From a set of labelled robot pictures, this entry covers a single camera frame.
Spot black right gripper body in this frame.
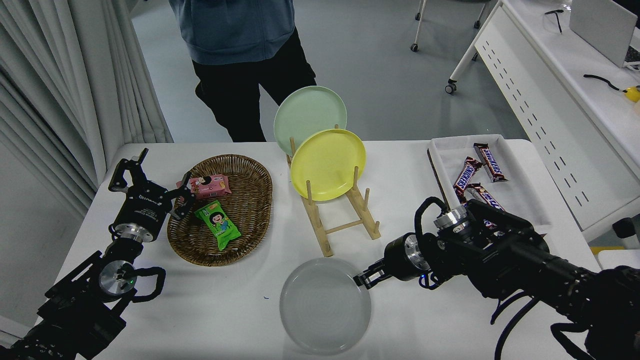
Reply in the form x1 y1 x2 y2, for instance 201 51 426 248
383 234 412 282

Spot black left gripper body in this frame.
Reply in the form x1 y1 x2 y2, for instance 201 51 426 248
113 182 174 236

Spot grey round plate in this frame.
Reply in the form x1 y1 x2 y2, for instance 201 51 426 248
279 257 372 356

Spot wooden plate rack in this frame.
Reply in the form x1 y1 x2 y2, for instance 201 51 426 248
286 123 382 259

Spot yellow round plate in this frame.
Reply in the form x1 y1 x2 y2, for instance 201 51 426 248
290 128 367 202

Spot pale green round plate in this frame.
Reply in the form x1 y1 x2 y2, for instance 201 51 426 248
273 85 348 157

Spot pink snack packet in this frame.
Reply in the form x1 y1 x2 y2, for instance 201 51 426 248
176 174 232 201

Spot green snack packet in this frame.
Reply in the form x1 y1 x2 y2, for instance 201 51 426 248
194 200 242 251

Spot brown oval wicker basket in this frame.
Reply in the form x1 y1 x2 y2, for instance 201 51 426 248
166 154 274 267

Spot white pleated curtain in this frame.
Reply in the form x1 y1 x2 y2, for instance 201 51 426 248
0 0 174 221

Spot white tray with cork base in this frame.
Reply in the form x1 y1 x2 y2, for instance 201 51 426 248
427 134 553 236

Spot person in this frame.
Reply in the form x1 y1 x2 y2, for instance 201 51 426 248
168 0 318 143

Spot white side table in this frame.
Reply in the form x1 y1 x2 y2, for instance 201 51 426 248
597 249 640 273

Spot black cylindrical object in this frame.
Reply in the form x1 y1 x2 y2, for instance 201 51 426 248
612 217 640 250

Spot white desk with slotted panel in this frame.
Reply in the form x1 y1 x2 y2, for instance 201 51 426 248
445 0 640 243

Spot black glasses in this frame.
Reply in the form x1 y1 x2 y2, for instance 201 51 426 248
544 8 565 34

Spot silver laptop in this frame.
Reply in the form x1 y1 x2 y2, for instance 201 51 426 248
569 0 640 68

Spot black cable on desk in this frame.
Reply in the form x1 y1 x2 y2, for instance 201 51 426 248
583 74 627 93

